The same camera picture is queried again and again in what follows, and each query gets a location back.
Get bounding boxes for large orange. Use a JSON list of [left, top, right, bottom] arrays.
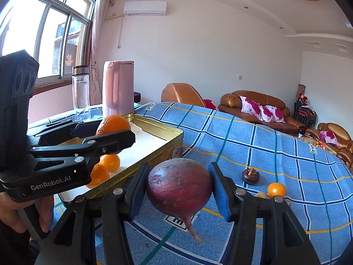
[[99, 154, 120, 173]]

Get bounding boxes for dark mangosteen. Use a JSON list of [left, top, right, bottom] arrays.
[[241, 167, 260, 184]]

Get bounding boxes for small orange tangerine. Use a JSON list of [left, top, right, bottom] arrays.
[[267, 182, 286, 198]]

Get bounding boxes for red purple beet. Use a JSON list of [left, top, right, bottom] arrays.
[[146, 158, 212, 243]]

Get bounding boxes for coffee table with fruits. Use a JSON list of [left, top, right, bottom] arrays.
[[299, 135, 329, 151]]

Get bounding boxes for person's left hand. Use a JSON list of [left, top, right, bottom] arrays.
[[0, 192, 54, 233]]

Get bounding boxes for small green yellow fruit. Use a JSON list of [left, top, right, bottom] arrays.
[[255, 191, 269, 199]]

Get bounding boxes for clear glass water bottle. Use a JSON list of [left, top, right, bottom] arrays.
[[72, 65, 90, 121]]

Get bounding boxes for gold metal tin tray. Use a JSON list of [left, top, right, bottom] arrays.
[[58, 114, 184, 206]]

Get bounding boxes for pink electric kettle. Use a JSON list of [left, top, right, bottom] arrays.
[[102, 61, 134, 117]]

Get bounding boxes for pink floral cushion right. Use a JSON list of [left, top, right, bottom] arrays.
[[259, 105, 285, 123]]

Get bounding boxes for pink floral cushion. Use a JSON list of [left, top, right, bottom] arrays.
[[259, 105, 285, 123], [240, 96, 261, 120]]

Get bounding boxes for brown leather three-seat sofa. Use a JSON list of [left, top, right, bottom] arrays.
[[218, 90, 305, 135]]

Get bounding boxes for pink floral cushion left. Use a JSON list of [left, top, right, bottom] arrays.
[[240, 96, 261, 120]]

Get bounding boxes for brown leather armchair left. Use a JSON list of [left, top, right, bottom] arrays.
[[161, 83, 206, 107]]

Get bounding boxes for brown leather armchair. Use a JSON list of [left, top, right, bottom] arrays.
[[305, 123, 352, 169], [161, 83, 206, 107]]

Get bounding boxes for red cushion on armchair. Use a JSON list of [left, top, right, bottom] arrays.
[[203, 99, 219, 111]]

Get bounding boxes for pink cushion on armchair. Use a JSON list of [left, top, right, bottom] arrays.
[[319, 131, 339, 147]]

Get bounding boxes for stacked chairs with clothes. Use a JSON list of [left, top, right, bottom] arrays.
[[294, 84, 317, 129]]

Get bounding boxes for brown leather armchair right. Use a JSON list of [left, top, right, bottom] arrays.
[[305, 123, 352, 169]]

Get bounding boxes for white air conditioner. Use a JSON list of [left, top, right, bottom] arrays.
[[123, 1, 167, 16]]

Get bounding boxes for pink curtain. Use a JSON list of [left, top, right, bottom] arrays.
[[88, 0, 115, 105]]

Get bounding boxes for window with frame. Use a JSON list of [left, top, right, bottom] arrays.
[[1, 0, 95, 87]]

